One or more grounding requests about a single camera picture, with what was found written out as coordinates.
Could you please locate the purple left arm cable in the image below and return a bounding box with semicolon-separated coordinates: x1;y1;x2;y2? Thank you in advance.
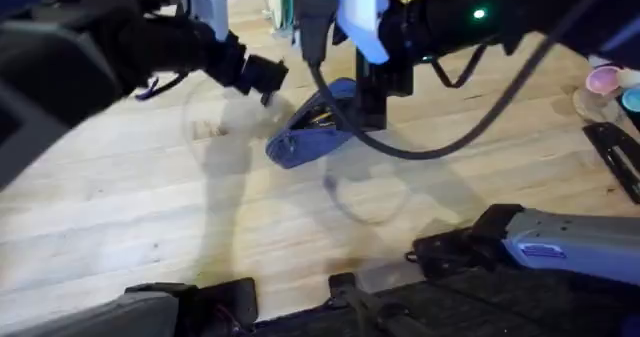
133;71;190;102

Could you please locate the blue soft zip bag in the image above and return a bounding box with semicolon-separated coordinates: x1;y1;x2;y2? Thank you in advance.
264;76;359;171

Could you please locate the pink cup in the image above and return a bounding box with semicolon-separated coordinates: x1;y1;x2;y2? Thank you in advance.
584;65;622;96

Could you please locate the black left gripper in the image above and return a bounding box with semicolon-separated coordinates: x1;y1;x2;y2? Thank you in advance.
117;14;290;107

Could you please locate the blue cup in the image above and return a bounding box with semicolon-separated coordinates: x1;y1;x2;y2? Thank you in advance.
621;86;640;114

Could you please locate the black wire rack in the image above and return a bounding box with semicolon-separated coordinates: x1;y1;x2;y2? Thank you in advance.
581;121;640;204

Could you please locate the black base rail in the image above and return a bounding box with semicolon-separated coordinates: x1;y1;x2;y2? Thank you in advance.
244;266;640;337

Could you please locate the white cup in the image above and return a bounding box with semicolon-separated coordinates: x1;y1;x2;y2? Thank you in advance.
617;68;640;89

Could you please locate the clear cup stand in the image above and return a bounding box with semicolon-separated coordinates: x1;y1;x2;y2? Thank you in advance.
571;86;624;124

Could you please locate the wrist upright plate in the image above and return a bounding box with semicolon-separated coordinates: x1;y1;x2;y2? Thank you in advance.
185;0;230;42
335;0;391;66

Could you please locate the green and white disc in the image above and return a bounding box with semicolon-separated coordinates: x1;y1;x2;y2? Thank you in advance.
265;0;297;32

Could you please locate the right wrist upright plate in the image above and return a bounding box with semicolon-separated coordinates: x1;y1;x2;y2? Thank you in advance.
335;0;391;66

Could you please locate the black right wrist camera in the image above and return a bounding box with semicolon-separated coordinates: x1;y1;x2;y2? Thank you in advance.
293;0;347;69

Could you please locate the left wrist upright plate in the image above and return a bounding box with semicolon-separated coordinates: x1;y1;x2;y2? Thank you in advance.
185;0;230;42

